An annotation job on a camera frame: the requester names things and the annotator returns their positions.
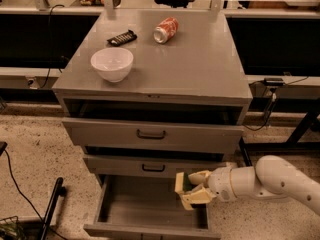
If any black table leg frame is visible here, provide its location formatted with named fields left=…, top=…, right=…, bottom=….
left=239, top=99, right=320, bottom=166

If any grey top drawer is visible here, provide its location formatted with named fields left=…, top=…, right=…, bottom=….
left=63, top=117, right=243, bottom=154

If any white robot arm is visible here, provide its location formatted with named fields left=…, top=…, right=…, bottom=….
left=175, top=155, right=320, bottom=215

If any orange soda can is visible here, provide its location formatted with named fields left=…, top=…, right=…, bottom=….
left=153, top=17, right=179, bottom=44

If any black stand leg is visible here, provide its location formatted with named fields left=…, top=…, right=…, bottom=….
left=37, top=177, right=66, bottom=240

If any grey middle drawer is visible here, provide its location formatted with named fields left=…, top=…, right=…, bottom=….
left=83, top=155, right=226, bottom=178

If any white bowl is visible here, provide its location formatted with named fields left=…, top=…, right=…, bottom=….
left=90, top=47, right=134, bottom=82

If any green yellow sponge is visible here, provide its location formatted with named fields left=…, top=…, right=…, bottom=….
left=175, top=172, right=193, bottom=194

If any grey metal drawer cabinet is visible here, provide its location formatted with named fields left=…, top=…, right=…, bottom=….
left=52, top=8, right=254, bottom=182

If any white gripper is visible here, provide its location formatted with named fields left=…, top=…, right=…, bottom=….
left=180, top=167, right=236, bottom=210

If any black snack bar wrapper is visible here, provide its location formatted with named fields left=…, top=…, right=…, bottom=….
left=107, top=30, right=137, bottom=47

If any black floor cable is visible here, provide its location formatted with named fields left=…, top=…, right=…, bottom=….
left=2, top=148, right=69, bottom=240

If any grey open bottom drawer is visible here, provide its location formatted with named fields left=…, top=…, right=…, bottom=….
left=84, top=176, right=221, bottom=240

